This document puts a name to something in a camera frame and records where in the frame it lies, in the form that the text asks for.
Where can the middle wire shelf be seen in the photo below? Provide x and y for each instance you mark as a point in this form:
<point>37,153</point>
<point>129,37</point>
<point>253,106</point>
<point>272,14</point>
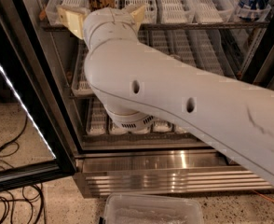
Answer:
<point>80,95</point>

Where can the clear plastic container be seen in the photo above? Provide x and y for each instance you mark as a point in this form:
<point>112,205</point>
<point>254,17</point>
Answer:
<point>128,208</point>

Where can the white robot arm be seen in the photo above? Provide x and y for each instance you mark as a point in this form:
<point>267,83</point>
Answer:
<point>137,83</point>

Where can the open glass fridge door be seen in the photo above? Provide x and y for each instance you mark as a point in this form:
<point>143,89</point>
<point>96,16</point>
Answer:
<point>34,140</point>

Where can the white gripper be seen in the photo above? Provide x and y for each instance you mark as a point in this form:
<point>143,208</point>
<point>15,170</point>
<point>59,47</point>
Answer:
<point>109,19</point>

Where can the top wire shelf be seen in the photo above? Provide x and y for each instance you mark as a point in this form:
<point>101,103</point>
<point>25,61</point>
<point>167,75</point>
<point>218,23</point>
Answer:
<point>204,26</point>

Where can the bottom wire shelf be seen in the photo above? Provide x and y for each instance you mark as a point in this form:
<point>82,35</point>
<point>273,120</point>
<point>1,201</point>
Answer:
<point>139,137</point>

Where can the stainless steel display fridge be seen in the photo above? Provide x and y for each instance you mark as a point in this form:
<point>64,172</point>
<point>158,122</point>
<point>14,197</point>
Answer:
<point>169,166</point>

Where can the wire shelf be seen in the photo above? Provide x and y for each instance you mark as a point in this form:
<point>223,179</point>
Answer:
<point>139,137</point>
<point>204,26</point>
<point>80,95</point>

